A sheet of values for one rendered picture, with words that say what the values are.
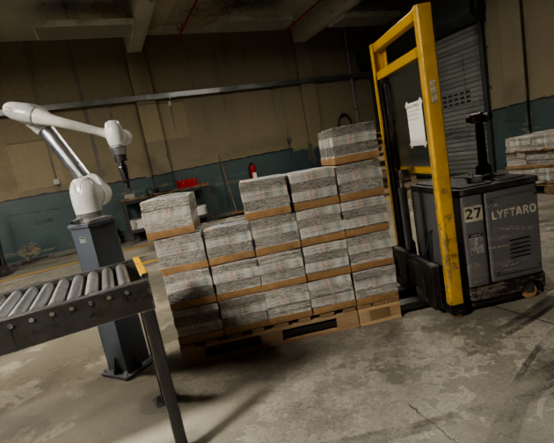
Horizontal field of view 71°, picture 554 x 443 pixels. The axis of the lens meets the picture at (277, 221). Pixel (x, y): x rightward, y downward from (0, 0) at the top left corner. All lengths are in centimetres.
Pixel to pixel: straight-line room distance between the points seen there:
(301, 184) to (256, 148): 729
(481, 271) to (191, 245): 180
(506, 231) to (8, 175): 834
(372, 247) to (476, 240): 62
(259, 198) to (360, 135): 73
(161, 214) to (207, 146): 695
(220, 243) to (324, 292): 74
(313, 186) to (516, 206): 125
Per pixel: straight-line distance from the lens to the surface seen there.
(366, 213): 250
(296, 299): 251
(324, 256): 247
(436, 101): 246
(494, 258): 278
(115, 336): 271
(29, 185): 903
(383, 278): 264
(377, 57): 318
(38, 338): 169
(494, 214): 272
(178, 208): 237
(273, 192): 236
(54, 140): 289
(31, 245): 909
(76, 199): 261
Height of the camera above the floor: 118
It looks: 9 degrees down
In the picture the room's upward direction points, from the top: 11 degrees counter-clockwise
